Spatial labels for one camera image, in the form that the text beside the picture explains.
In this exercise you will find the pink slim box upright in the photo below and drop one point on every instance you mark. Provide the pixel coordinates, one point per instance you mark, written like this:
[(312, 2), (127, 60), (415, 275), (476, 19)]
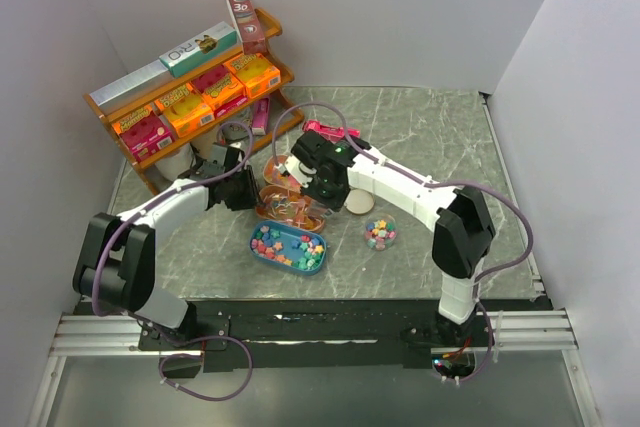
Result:
[(260, 116)]

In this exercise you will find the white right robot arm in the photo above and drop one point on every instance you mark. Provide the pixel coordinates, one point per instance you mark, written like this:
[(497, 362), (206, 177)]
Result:
[(457, 216)]

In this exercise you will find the blue tin of star candies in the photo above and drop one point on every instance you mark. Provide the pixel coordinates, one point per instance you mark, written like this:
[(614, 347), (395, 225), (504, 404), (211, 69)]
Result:
[(288, 248)]

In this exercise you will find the wooden three-tier shelf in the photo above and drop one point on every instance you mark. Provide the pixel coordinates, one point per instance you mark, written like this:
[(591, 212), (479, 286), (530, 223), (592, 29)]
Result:
[(158, 112)]

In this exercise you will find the white paper roll on shelf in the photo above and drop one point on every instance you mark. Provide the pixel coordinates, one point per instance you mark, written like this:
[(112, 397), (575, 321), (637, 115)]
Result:
[(173, 165)]

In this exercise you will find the printed paper roll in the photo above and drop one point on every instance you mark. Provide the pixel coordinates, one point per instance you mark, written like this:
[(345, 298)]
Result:
[(237, 127)]

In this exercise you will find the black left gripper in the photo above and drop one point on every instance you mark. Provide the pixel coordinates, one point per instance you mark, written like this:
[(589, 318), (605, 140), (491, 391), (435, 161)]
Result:
[(248, 201)]

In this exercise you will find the silver long box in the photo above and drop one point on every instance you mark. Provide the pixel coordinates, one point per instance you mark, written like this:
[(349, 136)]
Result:
[(132, 86)]

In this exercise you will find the orange sponge box middle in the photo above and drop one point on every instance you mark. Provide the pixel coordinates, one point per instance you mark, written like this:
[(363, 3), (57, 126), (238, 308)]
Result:
[(184, 109)]

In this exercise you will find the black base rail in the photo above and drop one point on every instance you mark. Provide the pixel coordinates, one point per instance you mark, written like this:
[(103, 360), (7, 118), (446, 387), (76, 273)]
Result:
[(318, 333)]

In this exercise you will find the orange sponge box right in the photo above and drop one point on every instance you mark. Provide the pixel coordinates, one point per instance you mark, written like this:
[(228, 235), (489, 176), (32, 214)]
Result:
[(255, 72)]

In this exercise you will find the pink tin of gummies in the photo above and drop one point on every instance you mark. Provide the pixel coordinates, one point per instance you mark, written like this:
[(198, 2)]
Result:
[(272, 176)]

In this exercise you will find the beige paper roll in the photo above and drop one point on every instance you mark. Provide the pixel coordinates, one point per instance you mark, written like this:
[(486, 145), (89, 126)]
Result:
[(203, 144)]

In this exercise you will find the pink box on table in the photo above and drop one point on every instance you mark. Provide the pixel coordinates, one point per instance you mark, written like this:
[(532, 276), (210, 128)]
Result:
[(331, 133)]

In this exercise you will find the pink sponge box left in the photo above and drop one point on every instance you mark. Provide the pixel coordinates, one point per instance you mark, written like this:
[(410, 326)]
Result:
[(143, 132)]

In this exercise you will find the pink tin of lollipops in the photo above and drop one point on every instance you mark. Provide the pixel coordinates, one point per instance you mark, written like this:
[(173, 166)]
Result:
[(290, 207)]

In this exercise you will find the red tall carton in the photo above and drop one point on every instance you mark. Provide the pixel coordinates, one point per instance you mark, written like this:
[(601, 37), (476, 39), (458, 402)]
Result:
[(248, 26)]

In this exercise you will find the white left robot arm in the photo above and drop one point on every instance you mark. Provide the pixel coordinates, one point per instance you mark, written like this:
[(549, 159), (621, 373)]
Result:
[(116, 268)]

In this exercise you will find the red orange sponge box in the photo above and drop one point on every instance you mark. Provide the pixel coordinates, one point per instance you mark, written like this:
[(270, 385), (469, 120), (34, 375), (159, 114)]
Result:
[(218, 86)]

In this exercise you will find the teal long box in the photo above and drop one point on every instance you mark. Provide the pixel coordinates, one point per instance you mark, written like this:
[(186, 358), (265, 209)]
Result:
[(198, 50)]

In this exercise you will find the gold jar lid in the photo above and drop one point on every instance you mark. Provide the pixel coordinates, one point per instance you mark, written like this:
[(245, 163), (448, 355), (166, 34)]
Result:
[(359, 202)]

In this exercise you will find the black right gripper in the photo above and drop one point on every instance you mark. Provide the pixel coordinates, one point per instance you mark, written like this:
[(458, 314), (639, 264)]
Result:
[(334, 204)]

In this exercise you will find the clear plastic jar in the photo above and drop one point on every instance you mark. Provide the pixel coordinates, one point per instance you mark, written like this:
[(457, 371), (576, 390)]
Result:
[(380, 232)]

